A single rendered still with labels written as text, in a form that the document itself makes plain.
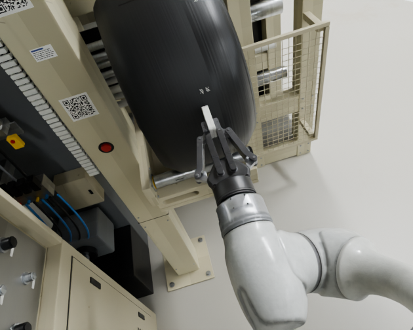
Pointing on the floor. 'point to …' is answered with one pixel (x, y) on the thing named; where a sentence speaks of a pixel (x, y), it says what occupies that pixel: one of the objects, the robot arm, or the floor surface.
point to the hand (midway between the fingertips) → (209, 121)
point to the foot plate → (176, 282)
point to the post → (95, 88)
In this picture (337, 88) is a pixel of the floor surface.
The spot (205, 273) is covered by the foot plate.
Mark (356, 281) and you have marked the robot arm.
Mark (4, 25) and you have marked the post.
